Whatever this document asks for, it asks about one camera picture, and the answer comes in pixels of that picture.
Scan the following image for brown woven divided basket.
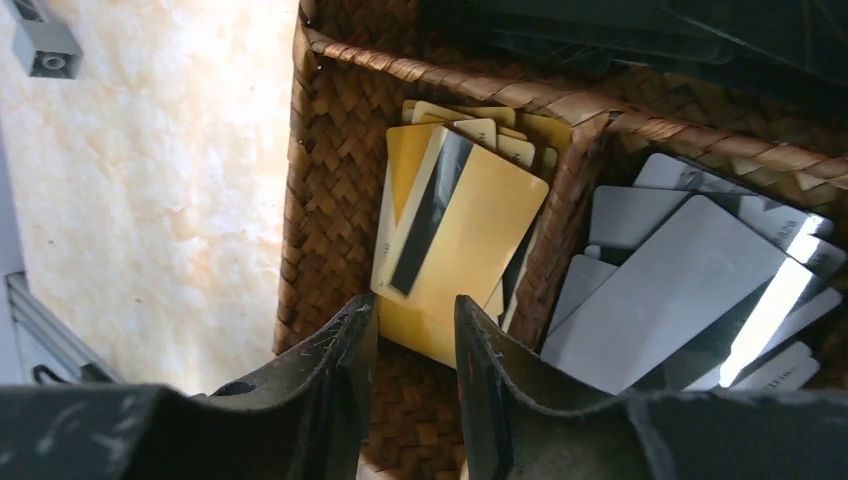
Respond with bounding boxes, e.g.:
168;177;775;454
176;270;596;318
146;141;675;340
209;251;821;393
274;1;847;479

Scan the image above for black cards pile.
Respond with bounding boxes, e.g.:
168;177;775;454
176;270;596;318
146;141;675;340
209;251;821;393
419;1;847;111

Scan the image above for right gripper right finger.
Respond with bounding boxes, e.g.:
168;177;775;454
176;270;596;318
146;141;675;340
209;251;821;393
455;295;847;479

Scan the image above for gold credit card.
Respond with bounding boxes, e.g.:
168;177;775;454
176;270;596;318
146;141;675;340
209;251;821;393
374;126;549;323

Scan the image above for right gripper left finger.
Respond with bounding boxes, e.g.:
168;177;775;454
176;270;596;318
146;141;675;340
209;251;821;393
1;294;378;479

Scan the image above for grey toy block bar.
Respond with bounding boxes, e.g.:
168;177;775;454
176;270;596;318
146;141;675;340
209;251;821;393
5;0;83;80

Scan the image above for gold cards pile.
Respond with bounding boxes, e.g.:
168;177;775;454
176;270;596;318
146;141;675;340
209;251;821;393
370;100;571;368

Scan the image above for silver cards pile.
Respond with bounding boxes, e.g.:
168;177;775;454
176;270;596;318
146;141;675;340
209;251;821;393
541;153;847;394

